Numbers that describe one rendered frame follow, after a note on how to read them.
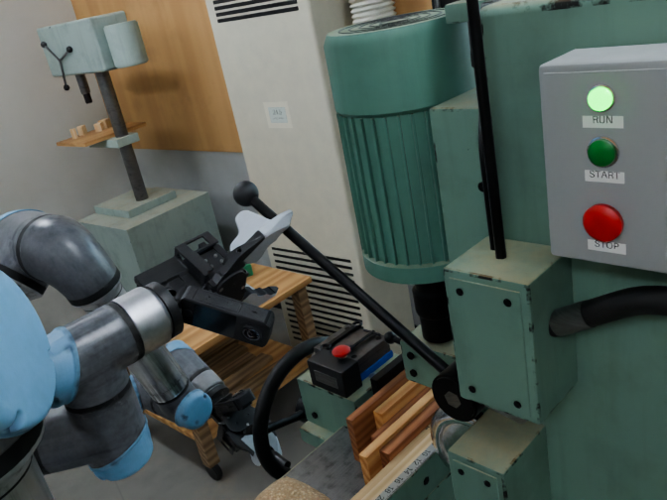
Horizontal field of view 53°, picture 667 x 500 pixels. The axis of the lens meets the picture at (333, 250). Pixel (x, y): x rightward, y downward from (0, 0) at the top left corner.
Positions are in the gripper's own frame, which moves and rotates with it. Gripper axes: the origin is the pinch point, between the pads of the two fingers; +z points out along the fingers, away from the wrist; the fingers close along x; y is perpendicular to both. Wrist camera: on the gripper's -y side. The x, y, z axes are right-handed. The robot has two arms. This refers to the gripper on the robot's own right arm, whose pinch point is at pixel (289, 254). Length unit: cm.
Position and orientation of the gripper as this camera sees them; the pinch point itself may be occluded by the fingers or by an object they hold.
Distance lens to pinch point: 91.0
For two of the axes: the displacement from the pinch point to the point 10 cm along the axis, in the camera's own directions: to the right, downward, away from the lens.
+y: -7.1, -5.8, 4.0
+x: -1.9, 7.1, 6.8
